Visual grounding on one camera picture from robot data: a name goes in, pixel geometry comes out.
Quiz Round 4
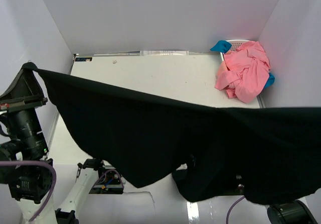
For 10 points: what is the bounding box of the black label sticker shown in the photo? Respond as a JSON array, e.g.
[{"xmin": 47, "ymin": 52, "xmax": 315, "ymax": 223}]
[{"xmin": 74, "ymin": 57, "xmax": 92, "ymax": 62}]

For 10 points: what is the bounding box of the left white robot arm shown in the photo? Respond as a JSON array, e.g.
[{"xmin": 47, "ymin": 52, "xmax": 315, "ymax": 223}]
[{"xmin": 1, "ymin": 62, "xmax": 106, "ymax": 223}]

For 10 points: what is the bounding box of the printed paper at back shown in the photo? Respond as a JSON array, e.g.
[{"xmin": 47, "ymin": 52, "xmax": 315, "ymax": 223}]
[{"xmin": 140, "ymin": 50, "xmax": 189, "ymax": 56}]

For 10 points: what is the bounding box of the black t shirt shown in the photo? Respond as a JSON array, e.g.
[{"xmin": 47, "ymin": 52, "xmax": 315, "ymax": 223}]
[{"xmin": 22, "ymin": 62, "xmax": 320, "ymax": 205}]

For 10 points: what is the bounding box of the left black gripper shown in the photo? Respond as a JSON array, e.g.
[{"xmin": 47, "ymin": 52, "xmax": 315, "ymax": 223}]
[{"xmin": 0, "ymin": 62, "xmax": 50, "ymax": 154}]

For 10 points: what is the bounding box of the pink t shirt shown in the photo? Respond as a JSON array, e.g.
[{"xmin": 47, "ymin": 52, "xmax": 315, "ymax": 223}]
[{"xmin": 215, "ymin": 41, "xmax": 270, "ymax": 103}]

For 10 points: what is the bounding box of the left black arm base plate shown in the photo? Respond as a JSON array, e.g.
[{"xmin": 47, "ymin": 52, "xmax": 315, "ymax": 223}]
[{"xmin": 89, "ymin": 166, "xmax": 125, "ymax": 195}]

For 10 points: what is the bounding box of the blue t shirt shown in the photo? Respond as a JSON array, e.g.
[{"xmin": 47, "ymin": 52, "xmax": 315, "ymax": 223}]
[{"xmin": 210, "ymin": 40, "xmax": 275, "ymax": 89}]

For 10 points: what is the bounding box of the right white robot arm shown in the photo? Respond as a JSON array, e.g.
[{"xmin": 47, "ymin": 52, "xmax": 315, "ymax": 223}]
[{"xmin": 267, "ymin": 199, "xmax": 317, "ymax": 223}]

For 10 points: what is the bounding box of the white perforated laundry basket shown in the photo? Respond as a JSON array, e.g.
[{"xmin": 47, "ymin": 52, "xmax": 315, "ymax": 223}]
[{"xmin": 216, "ymin": 39, "xmax": 248, "ymax": 74}]

